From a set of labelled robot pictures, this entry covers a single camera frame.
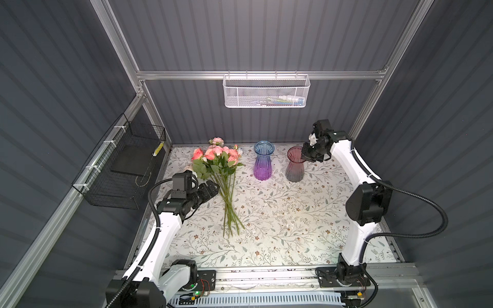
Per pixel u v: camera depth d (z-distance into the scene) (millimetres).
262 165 945
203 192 708
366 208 512
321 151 749
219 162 991
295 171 1051
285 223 888
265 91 1116
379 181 506
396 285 731
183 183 598
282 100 922
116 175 709
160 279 404
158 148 821
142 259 417
